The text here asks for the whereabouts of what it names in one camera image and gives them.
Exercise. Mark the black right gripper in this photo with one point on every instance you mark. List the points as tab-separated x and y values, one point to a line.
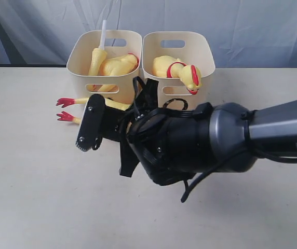
144	100

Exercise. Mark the whole yellow rubber chicken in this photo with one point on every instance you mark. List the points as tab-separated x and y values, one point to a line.
73	101

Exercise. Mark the headless yellow chicken body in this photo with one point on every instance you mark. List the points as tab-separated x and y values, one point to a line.
118	66

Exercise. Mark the yellow chicken head neck piece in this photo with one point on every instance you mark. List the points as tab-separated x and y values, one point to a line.
98	54

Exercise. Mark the yellow rubber chicken front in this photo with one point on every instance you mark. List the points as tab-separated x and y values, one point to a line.
170	67

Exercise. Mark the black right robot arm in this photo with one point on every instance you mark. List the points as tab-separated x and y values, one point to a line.
178	145

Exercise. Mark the cream bin left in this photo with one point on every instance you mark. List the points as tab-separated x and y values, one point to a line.
80	59

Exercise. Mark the cream bin with circle mark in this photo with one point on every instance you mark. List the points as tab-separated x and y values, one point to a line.
192	49

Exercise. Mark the white backdrop curtain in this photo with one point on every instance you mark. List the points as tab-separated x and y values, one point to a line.
240	33

